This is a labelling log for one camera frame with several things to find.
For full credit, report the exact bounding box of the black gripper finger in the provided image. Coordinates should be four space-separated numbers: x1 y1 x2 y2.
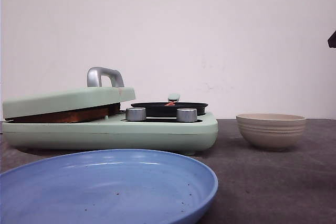
327 31 336 48

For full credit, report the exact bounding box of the beige ribbed ceramic bowl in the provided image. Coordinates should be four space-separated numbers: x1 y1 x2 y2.
236 113 306 151

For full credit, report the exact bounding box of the breakfast maker hinged lid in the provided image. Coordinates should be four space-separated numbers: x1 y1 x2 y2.
3 67 135 120

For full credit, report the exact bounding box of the white bread slice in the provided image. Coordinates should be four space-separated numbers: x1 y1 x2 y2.
6 106 109 123

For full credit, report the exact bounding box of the pink shrimp in bowl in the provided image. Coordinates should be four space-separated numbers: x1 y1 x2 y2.
165 101 176 106

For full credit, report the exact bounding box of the mint green breakfast maker base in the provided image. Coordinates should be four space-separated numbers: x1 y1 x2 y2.
2 112 218 153

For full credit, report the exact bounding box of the right silver control knob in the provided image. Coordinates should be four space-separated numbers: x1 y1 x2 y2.
176 108 197 123

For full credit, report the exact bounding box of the silver control knob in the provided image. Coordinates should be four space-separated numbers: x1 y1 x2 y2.
125 107 146 122
176 108 197 123

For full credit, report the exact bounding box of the black round frying pan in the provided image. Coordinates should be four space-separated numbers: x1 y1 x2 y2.
131 93 208 118

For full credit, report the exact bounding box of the left silver control knob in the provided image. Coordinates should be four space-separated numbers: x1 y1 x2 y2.
125 107 146 122

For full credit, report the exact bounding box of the blue round plate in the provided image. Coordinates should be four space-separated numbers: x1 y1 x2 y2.
1 149 218 223

